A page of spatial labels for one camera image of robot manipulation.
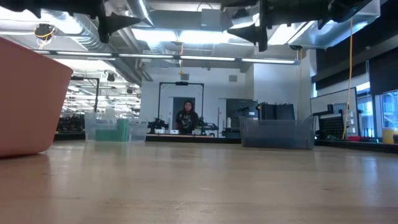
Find person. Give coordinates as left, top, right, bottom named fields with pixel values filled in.
left=175, top=100, right=200, bottom=135

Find black ceiling cable reel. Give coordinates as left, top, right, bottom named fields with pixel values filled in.
left=34, top=23, right=56, bottom=41

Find green toy brick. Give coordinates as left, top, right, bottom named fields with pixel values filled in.
left=95, top=128, right=119, bottom=142
left=116, top=118, right=130, bottom=142

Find clear plastic bin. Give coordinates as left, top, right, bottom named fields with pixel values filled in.
left=83, top=111, right=149, bottom=143

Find long linear ceiling light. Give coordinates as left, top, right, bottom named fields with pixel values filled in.
left=37, top=49, right=301, bottom=65

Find grey door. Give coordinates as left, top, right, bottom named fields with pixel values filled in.
left=172, top=96, right=196, bottom=134

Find black distant rig frame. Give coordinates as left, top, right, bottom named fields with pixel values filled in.
left=72, top=76, right=101, bottom=113
left=157, top=81, right=205, bottom=135

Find rack of black equipment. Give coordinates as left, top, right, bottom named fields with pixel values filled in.
left=57, top=114, right=86, bottom=134

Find dark grey translucent bin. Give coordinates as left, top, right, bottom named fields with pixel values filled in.
left=238, top=115, right=316, bottom=151

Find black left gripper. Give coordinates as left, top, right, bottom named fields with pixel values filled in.
left=62, top=0, right=141, bottom=44

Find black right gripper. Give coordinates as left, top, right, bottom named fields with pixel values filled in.
left=227, top=0, right=330, bottom=52

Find black cabinet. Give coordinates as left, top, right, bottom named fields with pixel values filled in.
left=226, top=98, right=259, bottom=139

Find black storage crates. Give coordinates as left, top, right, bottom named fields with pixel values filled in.
left=257, top=102, right=295, bottom=121

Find orange plastic bin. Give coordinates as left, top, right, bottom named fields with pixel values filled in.
left=0, top=37, right=74, bottom=158

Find hanging yellow plug cable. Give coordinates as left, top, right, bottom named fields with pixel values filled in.
left=178, top=42, right=185, bottom=75

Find yellow container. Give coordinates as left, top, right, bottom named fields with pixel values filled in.
left=381, top=127, right=398, bottom=145

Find black pegboard panel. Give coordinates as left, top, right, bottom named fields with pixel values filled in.
left=318, top=112, right=346, bottom=140

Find black window blind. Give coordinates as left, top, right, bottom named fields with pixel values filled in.
left=368, top=54, right=398, bottom=96

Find rectangular silver air duct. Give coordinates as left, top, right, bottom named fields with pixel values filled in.
left=289, top=15, right=382, bottom=50

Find thick yellow cable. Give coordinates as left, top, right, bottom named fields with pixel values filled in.
left=341, top=19, right=355, bottom=140

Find round ribbed silver duct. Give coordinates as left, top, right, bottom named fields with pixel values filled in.
left=27, top=12, right=155, bottom=85

